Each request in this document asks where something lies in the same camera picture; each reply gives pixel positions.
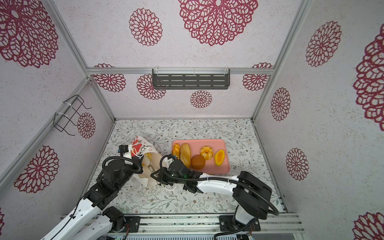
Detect round brown bread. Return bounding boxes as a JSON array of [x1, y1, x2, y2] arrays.
[[191, 155, 206, 170]]

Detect white floral paper bag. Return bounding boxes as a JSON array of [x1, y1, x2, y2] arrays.
[[128, 136, 163, 188]]

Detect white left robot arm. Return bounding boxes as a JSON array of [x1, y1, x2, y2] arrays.
[[43, 156, 143, 240]]

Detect long twisted yellow bread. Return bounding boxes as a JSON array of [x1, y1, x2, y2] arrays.
[[172, 143, 181, 159]]

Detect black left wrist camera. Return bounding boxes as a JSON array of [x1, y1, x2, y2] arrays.
[[104, 160, 126, 183]]

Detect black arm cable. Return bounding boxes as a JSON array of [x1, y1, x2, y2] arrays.
[[158, 154, 280, 240], [49, 144, 144, 240]]

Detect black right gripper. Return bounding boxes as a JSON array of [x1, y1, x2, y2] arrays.
[[150, 167, 187, 186]]

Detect oval yellow bread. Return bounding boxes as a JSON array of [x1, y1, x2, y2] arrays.
[[215, 150, 226, 167]]

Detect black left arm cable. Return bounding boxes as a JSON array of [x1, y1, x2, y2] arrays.
[[49, 144, 144, 240]]

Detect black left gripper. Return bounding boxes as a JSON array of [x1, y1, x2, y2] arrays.
[[115, 153, 144, 192]]

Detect long pale baguette bread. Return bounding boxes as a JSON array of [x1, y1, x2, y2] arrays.
[[180, 144, 192, 169]]

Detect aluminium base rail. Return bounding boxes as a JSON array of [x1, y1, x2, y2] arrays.
[[81, 214, 305, 240]]

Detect striped round bun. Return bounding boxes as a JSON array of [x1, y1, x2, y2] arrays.
[[200, 146, 214, 161]]

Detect black wire wall rack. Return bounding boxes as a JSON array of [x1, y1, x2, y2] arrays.
[[52, 95, 92, 137]]

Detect dark grey wall shelf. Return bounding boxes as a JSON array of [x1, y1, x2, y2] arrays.
[[152, 69, 231, 90]]

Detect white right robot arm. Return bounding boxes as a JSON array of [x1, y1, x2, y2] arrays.
[[151, 156, 280, 225]]

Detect steel tongs with white tips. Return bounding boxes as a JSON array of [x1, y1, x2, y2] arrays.
[[148, 159, 156, 173]]

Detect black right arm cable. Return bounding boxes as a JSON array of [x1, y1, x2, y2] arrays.
[[158, 154, 280, 240]]

